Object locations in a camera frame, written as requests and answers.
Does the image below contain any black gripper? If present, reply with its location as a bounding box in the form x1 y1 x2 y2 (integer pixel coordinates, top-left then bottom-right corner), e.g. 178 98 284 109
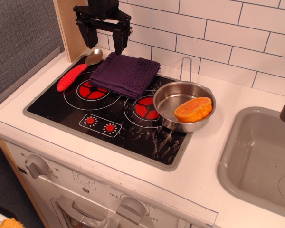
73 0 132 55

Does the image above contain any purple towel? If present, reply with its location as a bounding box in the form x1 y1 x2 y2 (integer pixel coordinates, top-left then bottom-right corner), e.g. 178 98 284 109
89 52 161 99

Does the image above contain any black toy stovetop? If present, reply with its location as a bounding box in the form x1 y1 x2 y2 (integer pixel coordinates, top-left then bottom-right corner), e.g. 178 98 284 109
23 65 191 171

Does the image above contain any stainless steel pan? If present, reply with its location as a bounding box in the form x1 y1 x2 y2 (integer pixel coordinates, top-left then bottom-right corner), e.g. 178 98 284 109
153 57 217 133

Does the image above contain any orange toy pepper half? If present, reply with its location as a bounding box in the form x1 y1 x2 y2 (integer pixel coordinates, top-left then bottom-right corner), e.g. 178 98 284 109
174 97 212 123

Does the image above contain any grey left timer knob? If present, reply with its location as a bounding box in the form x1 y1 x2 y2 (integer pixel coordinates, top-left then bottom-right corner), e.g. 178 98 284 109
25 155 49 179

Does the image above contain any grey oven temperature knob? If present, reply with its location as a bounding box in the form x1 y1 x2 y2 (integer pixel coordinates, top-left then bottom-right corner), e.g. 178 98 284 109
116 197 146 225

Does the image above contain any grey toy sink basin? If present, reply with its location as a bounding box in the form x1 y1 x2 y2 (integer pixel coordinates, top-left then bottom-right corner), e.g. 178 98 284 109
217 107 285 217

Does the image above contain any orange object bottom left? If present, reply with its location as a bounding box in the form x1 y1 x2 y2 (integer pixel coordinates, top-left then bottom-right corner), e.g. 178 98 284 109
0 218 24 228

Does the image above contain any red handled metal spoon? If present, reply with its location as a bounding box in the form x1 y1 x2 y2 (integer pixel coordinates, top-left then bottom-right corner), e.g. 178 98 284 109
57 49 103 92

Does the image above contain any wooden side post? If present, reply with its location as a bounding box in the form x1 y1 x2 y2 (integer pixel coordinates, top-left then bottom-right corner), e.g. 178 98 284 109
53 0 88 63

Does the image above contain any grey oven door handle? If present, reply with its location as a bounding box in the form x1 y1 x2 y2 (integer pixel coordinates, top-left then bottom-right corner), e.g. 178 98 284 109
57 196 121 228

